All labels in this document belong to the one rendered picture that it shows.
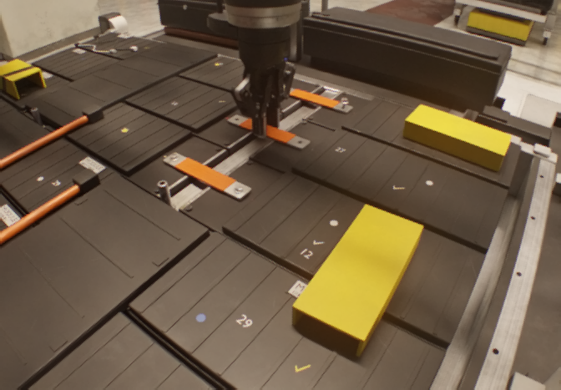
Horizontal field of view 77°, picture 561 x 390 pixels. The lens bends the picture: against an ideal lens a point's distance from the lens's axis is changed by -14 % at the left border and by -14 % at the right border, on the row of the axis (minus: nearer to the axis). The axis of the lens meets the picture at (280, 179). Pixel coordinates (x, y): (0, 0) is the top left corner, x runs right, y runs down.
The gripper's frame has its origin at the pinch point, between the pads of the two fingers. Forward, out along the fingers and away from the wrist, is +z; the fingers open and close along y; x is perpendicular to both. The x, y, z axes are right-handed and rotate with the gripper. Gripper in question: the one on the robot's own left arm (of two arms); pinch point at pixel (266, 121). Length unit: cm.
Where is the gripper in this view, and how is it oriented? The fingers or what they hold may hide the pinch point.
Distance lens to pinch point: 65.0
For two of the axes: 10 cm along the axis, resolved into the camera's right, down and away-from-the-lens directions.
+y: 5.9, -5.0, 6.4
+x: -8.1, -3.5, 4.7
